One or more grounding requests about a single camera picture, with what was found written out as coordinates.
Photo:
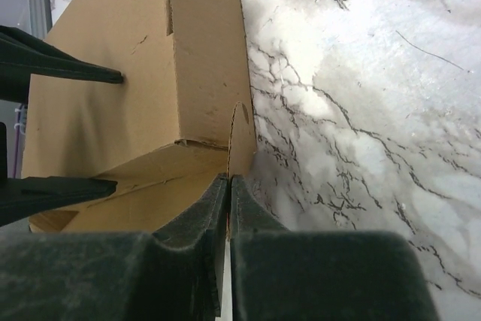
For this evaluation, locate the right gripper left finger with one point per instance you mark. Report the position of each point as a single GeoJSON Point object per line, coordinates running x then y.
{"type": "Point", "coordinates": [198, 233]}

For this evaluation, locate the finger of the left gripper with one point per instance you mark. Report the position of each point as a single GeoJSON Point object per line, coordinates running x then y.
{"type": "Point", "coordinates": [21, 198]}
{"type": "Point", "coordinates": [23, 55]}

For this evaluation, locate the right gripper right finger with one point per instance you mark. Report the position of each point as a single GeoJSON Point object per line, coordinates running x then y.
{"type": "Point", "coordinates": [249, 222]}

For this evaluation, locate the brown cardboard box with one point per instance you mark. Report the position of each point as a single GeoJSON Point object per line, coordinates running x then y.
{"type": "Point", "coordinates": [182, 115]}

